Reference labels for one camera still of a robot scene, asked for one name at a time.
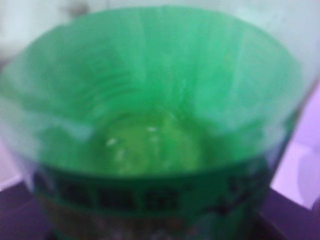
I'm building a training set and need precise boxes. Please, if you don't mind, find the green soda bottle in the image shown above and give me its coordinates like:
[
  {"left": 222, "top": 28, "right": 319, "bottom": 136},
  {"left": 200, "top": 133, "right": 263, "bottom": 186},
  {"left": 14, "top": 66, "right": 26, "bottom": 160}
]
[{"left": 0, "top": 0, "right": 320, "bottom": 240}]

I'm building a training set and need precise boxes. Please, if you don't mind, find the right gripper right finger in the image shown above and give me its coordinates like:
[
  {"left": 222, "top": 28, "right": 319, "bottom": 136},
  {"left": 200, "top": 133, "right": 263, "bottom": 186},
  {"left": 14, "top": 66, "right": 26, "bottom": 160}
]
[{"left": 257, "top": 189, "right": 320, "bottom": 240}]

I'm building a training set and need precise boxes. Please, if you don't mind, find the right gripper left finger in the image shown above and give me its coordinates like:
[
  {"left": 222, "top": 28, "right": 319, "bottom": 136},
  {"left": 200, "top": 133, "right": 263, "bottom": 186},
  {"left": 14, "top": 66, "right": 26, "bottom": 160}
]
[{"left": 0, "top": 182, "right": 54, "bottom": 240}]

